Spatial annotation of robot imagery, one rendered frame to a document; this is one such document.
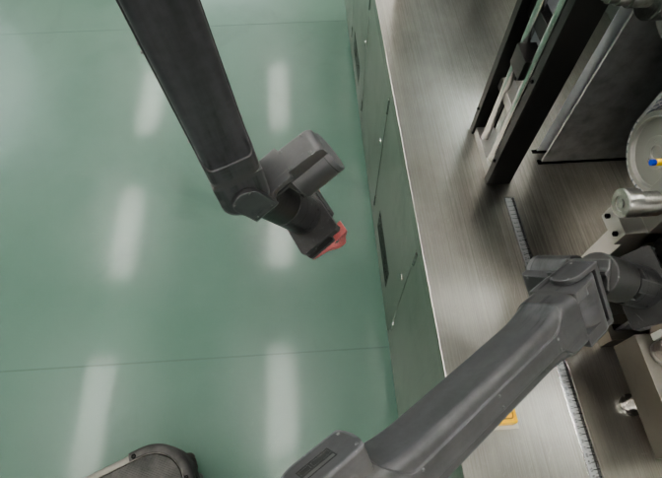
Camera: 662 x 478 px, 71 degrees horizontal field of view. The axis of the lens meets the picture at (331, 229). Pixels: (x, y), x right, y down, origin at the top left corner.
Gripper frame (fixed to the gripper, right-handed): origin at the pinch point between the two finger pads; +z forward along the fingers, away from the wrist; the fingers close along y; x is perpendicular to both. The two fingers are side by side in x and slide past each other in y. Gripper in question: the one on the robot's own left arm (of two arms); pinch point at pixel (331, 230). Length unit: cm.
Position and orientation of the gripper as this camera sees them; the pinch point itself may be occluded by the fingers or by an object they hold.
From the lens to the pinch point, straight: 75.1
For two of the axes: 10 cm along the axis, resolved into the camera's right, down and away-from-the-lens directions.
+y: -5.0, -7.4, 4.5
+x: -7.5, 6.3, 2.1
